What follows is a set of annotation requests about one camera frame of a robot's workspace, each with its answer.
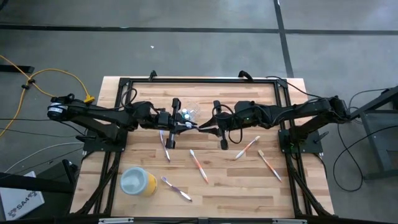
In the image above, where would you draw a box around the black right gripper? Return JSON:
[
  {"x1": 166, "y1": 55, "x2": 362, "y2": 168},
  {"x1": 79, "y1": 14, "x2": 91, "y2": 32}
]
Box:
[{"x1": 198, "y1": 100, "x2": 254, "y2": 151}]

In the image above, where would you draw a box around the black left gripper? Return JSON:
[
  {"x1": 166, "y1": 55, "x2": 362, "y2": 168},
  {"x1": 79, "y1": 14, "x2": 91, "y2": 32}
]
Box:
[{"x1": 155, "y1": 98, "x2": 198, "y2": 149}]

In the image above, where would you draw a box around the clear acrylic organizer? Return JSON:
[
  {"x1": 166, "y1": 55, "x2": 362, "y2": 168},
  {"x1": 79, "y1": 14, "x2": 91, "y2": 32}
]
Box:
[{"x1": 177, "y1": 101, "x2": 201, "y2": 124}]

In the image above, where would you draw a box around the orange white toothbrush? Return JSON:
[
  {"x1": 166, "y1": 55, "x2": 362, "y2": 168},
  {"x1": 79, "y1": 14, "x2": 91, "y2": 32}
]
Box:
[
  {"x1": 256, "y1": 150, "x2": 282, "y2": 183},
  {"x1": 234, "y1": 135, "x2": 261, "y2": 161},
  {"x1": 189, "y1": 149, "x2": 210, "y2": 184}
]

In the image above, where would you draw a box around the yellow wipes canister white lid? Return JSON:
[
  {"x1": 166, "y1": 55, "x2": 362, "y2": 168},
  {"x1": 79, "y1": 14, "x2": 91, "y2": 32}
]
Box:
[{"x1": 119, "y1": 166, "x2": 159, "y2": 197}]

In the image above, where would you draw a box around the black metal stand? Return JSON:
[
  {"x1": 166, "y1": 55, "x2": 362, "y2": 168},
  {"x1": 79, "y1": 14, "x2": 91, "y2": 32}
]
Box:
[{"x1": 354, "y1": 85, "x2": 398, "y2": 181}]

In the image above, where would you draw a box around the black stand foot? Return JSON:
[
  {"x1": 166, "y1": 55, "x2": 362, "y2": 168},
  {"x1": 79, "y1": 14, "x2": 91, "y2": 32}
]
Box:
[{"x1": 0, "y1": 64, "x2": 35, "y2": 74}]

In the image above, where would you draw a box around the white printed box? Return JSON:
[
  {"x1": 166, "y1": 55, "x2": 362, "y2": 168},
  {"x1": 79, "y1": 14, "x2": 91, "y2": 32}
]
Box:
[{"x1": 0, "y1": 170, "x2": 45, "y2": 222}]

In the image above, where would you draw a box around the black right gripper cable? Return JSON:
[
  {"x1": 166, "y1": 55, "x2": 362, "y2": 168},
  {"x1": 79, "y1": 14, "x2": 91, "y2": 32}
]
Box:
[{"x1": 212, "y1": 104, "x2": 244, "y2": 145}]

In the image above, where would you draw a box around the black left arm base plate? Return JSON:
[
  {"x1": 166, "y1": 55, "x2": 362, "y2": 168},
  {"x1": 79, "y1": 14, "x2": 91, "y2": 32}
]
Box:
[{"x1": 83, "y1": 126, "x2": 129, "y2": 153}]

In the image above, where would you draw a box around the thin black cable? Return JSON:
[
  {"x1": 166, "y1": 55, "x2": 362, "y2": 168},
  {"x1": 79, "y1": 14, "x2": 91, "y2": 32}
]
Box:
[
  {"x1": 265, "y1": 75, "x2": 321, "y2": 100},
  {"x1": 0, "y1": 114, "x2": 50, "y2": 122},
  {"x1": 0, "y1": 126, "x2": 79, "y2": 139}
]

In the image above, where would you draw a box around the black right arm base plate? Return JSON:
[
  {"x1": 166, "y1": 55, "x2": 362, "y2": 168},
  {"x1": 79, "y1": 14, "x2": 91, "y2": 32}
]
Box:
[{"x1": 278, "y1": 129, "x2": 324, "y2": 154}]

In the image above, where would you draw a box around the silver aluminium bracket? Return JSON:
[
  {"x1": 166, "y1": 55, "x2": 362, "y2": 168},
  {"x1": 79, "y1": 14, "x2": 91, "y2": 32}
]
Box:
[
  {"x1": 98, "y1": 217, "x2": 134, "y2": 224},
  {"x1": 272, "y1": 218, "x2": 307, "y2": 224}
]

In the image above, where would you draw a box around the black desk frame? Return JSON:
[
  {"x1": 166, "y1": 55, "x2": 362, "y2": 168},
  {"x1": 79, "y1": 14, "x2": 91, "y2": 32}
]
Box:
[{"x1": 0, "y1": 159, "x2": 78, "y2": 195}]

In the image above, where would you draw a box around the white cable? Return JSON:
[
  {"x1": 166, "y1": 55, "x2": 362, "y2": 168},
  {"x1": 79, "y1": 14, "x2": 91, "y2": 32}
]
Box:
[{"x1": 3, "y1": 141, "x2": 85, "y2": 174}]

